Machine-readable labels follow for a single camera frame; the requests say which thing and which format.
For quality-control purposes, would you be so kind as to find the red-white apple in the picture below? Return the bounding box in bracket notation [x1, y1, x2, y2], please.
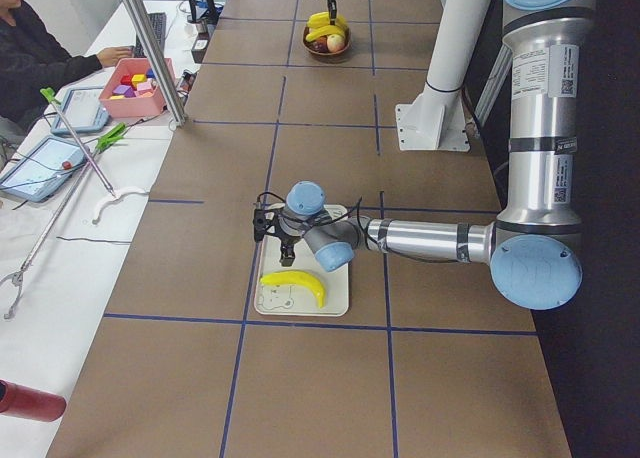
[326, 34, 346, 53]

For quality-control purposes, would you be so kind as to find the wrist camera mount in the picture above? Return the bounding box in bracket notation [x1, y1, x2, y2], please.
[252, 208, 277, 243]

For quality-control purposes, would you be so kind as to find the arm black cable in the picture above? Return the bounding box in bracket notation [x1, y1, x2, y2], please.
[254, 191, 461, 264]

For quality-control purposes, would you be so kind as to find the seated person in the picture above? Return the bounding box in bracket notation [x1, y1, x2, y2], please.
[1, 0, 133, 130]

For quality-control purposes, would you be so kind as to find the near blue tablet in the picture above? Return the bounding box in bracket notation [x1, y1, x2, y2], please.
[1, 135, 86, 202]

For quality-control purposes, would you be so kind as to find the far blue tablet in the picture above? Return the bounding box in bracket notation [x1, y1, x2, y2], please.
[61, 87, 110, 133]

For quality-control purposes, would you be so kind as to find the white rectangular tray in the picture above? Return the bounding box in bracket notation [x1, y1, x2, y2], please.
[254, 203, 354, 317]

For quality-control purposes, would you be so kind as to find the red cylinder bottle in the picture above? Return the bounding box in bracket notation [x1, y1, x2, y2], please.
[1, 380, 67, 422]

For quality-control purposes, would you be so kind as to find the black keyboard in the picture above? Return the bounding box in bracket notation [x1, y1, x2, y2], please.
[133, 12, 167, 58]

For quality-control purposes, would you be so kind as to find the white curved plastic part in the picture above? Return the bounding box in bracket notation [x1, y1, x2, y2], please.
[92, 186, 149, 225]

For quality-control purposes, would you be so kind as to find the yellow banana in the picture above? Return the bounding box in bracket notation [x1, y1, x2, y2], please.
[260, 270, 326, 308]
[305, 24, 348, 43]
[307, 12, 348, 29]

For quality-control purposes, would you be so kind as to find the white pillar with base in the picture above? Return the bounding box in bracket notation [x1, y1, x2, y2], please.
[395, 0, 491, 152]

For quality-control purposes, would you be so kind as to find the brown wicker basket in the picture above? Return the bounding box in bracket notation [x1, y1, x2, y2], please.
[302, 26, 351, 63]

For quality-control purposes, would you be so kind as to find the long metal reacher grabber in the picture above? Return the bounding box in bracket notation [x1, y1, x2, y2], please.
[1, 123, 126, 320]

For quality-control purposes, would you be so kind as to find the pink box of blocks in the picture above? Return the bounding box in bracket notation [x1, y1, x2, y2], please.
[99, 58, 166, 118]

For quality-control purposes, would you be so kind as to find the blue tablet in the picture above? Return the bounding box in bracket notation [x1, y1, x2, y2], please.
[1, 135, 86, 202]
[61, 87, 110, 133]

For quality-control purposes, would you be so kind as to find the aluminium frame post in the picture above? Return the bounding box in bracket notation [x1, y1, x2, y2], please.
[122, 0, 187, 127]

